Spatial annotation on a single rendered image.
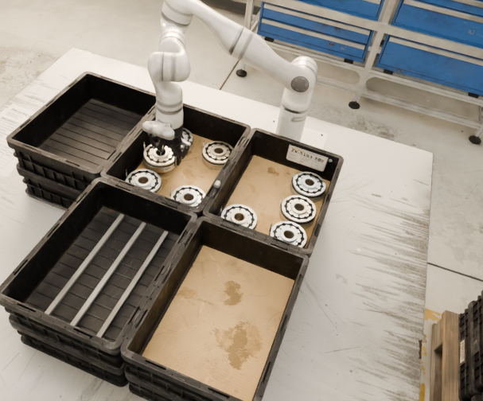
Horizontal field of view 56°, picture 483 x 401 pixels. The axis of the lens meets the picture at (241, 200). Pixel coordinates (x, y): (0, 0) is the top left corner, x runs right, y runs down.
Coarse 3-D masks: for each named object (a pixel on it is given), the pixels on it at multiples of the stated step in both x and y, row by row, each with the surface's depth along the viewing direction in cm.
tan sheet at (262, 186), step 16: (256, 160) 147; (256, 176) 142; (272, 176) 143; (288, 176) 144; (240, 192) 137; (256, 192) 138; (272, 192) 139; (288, 192) 139; (256, 208) 134; (272, 208) 134; (320, 208) 136; (272, 224) 130
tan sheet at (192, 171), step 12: (204, 144) 150; (192, 156) 145; (144, 168) 139; (180, 168) 141; (192, 168) 142; (204, 168) 142; (168, 180) 137; (180, 180) 138; (192, 180) 138; (204, 180) 139; (168, 192) 134; (204, 192) 136
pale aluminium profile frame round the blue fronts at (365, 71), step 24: (264, 0) 281; (288, 0) 277; (360, 24) 273; (384, 24) 269; (288, 48) 300; (456, 48) 265; (480, 48) 262; (240, 72) 325; (360, 72) 296; (384, 72) 292; (384, 96) 304; (456, 96) 287; (480, 96) 286; (456, 120) 299; (480, 120) 302
